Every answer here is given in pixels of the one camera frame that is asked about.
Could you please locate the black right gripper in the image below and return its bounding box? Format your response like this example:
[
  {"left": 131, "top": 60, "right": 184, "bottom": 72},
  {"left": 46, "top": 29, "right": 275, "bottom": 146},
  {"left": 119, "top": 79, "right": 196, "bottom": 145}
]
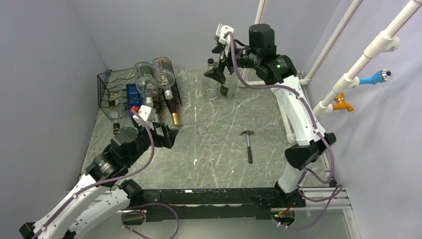
[{"left": 204, "top": 38, "right": 260, "bottom": 84}]

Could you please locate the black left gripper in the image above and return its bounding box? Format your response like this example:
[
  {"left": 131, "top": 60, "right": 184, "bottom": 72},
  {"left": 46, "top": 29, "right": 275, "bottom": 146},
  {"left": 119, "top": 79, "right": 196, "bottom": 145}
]
[{"left": 126, "top": 121, "right": 178, "bottom": 165}]

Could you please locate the clear frosted short bottle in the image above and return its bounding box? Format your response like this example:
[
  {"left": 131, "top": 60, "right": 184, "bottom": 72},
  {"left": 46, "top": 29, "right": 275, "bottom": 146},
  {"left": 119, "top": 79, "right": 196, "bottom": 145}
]
[{"left": 202, "top": 58, "right": 219, "bottom": 101}]

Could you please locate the clear bottle with dark label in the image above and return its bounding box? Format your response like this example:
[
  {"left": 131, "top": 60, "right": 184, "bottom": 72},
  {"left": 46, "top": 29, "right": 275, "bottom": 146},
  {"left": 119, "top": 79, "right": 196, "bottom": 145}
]
[{"left": 219, "top": 72, "right": 238, "bottom": 98}]

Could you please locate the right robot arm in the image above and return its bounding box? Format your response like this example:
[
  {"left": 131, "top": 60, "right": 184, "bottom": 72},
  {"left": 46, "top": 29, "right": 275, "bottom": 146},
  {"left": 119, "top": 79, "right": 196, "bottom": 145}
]
[{"left": 204, "top": 23, "right": 336, "bottom": 207}]

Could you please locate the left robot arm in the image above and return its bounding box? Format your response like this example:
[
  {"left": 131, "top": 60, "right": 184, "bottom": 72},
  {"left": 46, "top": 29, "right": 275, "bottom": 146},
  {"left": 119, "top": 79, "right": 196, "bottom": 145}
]
[{"left": 19, "top": 123, "right": 179, "bottom": 239}]

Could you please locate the dark bottle silver cap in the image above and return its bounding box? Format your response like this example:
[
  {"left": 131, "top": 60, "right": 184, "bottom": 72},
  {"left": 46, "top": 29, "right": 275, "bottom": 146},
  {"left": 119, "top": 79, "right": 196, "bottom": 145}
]
[{"left": 153, "top": 101, "right": 163, "bottom": 118}]

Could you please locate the amber bottle gold foil neck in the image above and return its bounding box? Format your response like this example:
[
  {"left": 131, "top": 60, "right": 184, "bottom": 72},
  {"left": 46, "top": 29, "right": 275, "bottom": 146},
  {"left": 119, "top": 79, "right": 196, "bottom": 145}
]
[{"left": 164, "top": 94, "right": 180, "bottom": 127}]

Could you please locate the blue glass bottle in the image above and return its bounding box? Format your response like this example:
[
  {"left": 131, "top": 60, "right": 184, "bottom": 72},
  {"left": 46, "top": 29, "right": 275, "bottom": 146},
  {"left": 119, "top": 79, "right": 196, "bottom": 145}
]
[{"left": 126, "top": 84, "right": 141, "bottom": 126}]

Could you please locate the clear bottle red label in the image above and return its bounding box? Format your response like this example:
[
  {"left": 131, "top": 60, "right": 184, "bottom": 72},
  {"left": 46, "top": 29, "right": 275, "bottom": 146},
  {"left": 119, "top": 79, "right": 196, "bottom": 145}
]
[{"left": 153, "top": 56, "right": 175, "bottom": 100}]

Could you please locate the small bottle black cap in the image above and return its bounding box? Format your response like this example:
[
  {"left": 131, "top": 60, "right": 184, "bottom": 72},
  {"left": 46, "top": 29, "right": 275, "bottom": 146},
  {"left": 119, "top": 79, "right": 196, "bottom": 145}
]
[{"left": 109, "top": 111, "right": 120, "bottom": 135}]

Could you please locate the clear bottle green label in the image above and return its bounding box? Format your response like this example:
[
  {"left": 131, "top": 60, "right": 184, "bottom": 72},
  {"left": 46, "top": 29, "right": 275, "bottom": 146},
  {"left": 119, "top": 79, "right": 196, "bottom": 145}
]
[{"left": 133, "top": 61, "right": 156, "bottom": 107}]

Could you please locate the orange tap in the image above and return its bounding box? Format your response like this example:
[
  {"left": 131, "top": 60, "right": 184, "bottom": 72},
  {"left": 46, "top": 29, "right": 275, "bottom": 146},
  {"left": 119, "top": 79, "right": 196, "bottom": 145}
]
[{"left": 332, "top": 93, "right": 354, "bottom": 112}]

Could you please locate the blue tap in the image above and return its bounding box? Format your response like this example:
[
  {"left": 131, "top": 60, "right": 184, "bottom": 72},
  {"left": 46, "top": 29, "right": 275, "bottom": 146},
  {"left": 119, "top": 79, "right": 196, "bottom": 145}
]
[{"left": 359, "top": 69, "right": 393, "bottom": 85}]

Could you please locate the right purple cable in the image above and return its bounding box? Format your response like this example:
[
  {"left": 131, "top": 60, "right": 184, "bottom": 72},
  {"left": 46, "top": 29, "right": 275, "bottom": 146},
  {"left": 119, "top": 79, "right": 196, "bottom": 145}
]
[{"left": 224, "top": 31, "right": 344, "bottom": 231}]

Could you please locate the purple cable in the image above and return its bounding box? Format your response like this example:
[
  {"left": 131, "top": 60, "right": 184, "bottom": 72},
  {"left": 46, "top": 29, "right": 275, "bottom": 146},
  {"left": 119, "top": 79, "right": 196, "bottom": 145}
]
[
  {"left": 224, "top": 31, "right": 344, "bottom": 231},
  {"left": 29, "top": 112, "right": 180, "bottom": 239}
]

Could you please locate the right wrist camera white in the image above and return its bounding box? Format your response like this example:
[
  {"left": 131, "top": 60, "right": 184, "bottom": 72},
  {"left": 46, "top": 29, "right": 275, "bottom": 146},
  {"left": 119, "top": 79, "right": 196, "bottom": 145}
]
[{"left": 214, "top": 23, "right": 234, "bottom": 45}]

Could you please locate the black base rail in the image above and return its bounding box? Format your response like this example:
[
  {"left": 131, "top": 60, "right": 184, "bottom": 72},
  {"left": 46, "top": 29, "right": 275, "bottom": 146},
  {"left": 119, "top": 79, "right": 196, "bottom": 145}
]
[{"left": 128, "top": 187, "right": 306, "bottom": 222}]

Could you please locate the black wire wine rack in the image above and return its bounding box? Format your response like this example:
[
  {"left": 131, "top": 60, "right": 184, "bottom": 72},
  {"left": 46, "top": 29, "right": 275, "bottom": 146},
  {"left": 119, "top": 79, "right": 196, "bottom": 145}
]
[{"left": 97, "top": 67, "right": 180, "bottom": 123}]

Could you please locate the black handled hammer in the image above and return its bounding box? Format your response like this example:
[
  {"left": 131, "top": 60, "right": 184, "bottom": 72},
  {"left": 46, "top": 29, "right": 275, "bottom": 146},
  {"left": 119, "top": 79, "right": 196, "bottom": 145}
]
[{"left": 240, "top": 130, "right": 254, "bottom": 164}]

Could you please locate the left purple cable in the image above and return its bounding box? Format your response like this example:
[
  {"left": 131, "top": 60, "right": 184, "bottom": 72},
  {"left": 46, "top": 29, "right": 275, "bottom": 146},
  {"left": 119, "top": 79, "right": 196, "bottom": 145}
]
[{"left": 29, "top": 112, "right": 180, "bottom": 239}]

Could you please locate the white pvc pipe frame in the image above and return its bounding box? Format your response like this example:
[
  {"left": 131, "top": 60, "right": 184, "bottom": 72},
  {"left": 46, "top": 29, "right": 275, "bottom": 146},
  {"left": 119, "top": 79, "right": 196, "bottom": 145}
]
[{"left": 239, "top": 0, "right": 422, "bottom": 144}]

